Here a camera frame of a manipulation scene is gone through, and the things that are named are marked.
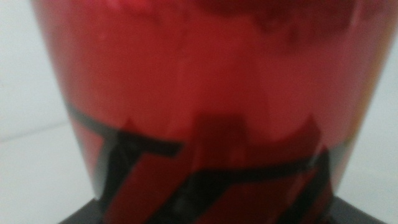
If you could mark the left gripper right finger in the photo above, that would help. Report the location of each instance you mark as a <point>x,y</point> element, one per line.
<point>348,214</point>

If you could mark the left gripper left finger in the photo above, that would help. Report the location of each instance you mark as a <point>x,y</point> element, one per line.
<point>88,214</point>

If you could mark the red cola can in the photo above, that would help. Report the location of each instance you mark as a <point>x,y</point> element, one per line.
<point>199,77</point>

